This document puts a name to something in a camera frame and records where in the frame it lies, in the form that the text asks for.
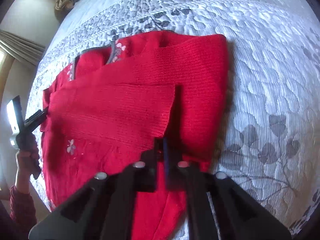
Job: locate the person's left hand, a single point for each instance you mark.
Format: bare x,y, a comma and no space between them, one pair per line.
23,170

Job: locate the grey floral quilted bedspread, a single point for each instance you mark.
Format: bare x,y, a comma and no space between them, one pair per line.
262,67

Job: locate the crumpled brown cloth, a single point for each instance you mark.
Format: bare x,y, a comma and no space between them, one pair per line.
63,2

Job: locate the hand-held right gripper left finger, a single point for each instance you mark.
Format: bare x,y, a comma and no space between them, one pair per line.
152,171

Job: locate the person's left forearm red sleeve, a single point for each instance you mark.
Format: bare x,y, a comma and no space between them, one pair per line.
22,207

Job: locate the beige pleated curtain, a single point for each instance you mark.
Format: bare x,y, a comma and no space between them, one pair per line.
20,46

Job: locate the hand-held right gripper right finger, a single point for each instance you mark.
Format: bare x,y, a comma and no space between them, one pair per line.
167,161

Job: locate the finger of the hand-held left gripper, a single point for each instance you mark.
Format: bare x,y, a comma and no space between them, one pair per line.
36,118

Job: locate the red knit sweater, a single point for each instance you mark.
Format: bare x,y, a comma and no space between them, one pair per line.
125,105

